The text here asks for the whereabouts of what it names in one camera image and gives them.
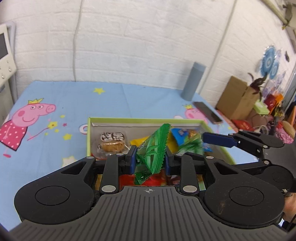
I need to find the blue snack packet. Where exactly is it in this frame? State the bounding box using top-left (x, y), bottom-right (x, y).
top-left (171, 128), bottom-right (202, 147)

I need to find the round pastry clear wrapper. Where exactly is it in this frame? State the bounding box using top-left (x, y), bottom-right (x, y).
top-left (95, 132), bottom-right (130, 160)

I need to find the dark green snack packet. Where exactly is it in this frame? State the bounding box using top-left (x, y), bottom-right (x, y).
top-left (134, 123), bottom-right (171, 185)

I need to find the yellow snack bag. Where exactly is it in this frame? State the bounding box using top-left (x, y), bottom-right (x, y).
top-left (130, 136), bottom-right (149, 147)

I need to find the smartphone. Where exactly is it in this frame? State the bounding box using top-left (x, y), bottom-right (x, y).
top-left (193, 102), bottom-right (223, 125)

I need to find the green pea snack packet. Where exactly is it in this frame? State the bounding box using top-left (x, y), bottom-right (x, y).
top-left (177, 135), bottom-right (204, 155)

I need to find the brown cardboard box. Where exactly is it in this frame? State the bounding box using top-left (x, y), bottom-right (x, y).
top-left (216, 76), bottom-right (260, 120)

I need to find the green cardboard box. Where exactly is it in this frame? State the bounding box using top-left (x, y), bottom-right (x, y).
top-left (87, 118), bottom-right (234, 188)

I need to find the grey cylinder bottle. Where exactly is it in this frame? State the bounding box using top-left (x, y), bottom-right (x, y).
top-left (181, 62), bottom-right (206, 101)

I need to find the clear red cookie bag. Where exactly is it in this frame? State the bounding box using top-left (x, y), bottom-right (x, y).
top-left (119, 169), bottom-right (181, 189)

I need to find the blue cartoon tablecloth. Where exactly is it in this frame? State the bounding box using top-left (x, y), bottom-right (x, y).
top-left (0, 79), bottom-right (260, 232)

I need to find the blue paper fan decoration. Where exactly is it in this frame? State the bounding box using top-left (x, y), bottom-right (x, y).
top-left (260, 45), bottom-right (281, 79)

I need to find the white machine with screen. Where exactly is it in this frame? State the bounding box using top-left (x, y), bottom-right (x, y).
top-left (0, 22), bottom-right (18, 124)

